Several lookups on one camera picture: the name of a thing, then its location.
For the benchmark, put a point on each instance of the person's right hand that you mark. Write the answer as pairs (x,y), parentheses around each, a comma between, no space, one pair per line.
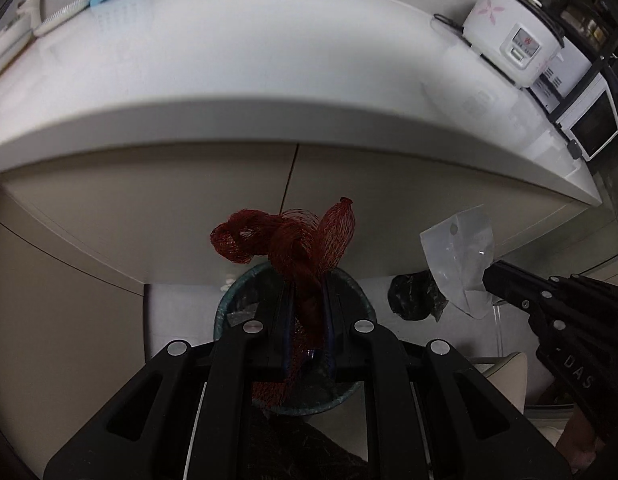
(579,437)

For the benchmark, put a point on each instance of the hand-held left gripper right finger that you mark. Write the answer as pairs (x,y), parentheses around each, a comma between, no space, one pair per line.
(339,340)

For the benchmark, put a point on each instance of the black metal rack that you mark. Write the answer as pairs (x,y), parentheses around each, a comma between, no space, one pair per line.
(616,67)

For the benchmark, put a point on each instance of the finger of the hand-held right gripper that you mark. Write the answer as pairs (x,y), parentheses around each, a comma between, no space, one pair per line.
(589,287)
(519,287)

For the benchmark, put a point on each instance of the white microwave oven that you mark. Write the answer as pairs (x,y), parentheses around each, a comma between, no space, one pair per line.
(591,125)

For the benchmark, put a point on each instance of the black plastic bag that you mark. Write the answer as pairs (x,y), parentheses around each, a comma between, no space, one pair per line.
(411,297)

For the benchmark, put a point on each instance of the white base cabinet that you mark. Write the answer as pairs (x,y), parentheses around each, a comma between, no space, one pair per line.
(114,220)

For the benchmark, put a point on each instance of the white flowered rice cooker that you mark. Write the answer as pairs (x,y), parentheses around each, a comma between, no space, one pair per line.
(504,25)

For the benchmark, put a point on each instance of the red mesh net bag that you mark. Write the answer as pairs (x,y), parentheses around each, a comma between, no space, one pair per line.
(299,250)

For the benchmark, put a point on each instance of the dark metal pot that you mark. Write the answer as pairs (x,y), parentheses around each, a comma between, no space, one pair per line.
(584,20)

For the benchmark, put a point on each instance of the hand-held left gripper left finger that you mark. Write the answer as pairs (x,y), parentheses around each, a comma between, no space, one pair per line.
(276,330)

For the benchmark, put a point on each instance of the clear plastic zip bag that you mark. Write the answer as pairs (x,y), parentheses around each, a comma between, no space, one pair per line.
(459,260)

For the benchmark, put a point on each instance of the small black device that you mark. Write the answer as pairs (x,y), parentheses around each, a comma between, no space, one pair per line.
(573,148)

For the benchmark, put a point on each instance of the black mesh wastebasket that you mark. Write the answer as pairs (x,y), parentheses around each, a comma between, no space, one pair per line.
(239,300)

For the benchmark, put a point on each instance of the dark cloth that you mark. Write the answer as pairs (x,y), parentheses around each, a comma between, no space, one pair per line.
(309,455)

